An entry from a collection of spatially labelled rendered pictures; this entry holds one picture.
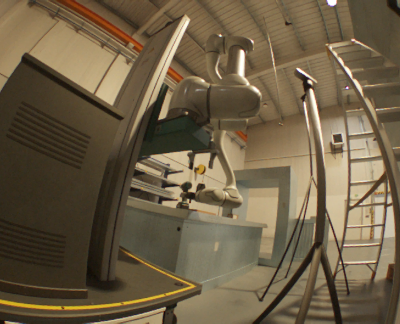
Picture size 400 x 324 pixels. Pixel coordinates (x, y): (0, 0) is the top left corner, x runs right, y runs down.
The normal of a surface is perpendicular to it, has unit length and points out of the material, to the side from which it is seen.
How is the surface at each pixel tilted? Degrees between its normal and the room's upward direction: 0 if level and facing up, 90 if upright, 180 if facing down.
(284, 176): 90
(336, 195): 90
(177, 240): 90
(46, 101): 90
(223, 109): 150
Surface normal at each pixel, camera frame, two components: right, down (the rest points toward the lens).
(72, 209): 0.81, -0.06
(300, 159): -0.64, -0.34
